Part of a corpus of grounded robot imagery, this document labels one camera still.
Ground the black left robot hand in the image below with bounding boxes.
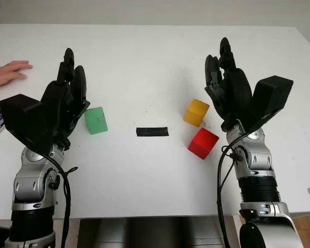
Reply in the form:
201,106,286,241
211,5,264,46
40,48,91,150

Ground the person's bare hand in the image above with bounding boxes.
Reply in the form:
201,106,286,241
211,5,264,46
0,60,34,90

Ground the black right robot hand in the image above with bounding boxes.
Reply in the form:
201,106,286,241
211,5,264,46
204,37,255,132

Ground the green block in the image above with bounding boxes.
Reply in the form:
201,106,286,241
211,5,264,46
84,106,109,135

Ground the yellow block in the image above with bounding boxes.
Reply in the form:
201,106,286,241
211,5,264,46
183,99,210,127

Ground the red block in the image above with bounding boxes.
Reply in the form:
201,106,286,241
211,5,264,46
188,128,220,160

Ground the black tape strip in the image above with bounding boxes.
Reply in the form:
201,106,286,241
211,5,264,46
135,126,169,137

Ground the white table leg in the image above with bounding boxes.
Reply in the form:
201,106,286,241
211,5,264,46
54,218,80,248

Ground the grey robot torso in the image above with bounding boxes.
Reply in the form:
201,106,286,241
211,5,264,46
77,216,228,248

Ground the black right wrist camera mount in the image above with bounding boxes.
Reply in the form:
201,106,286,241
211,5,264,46
244,75,294,132

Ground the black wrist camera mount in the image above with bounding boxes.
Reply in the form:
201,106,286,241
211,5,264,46
0,94,55,154
244,75,294,132

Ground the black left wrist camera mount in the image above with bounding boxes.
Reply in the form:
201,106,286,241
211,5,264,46
0,94,55,154

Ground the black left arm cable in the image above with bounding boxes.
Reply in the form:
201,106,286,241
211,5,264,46
45,152,79,248

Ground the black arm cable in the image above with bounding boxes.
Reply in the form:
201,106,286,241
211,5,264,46
216,130,249,248
45,152,79,248

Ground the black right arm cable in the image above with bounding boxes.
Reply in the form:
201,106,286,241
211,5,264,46
216,130,249,248

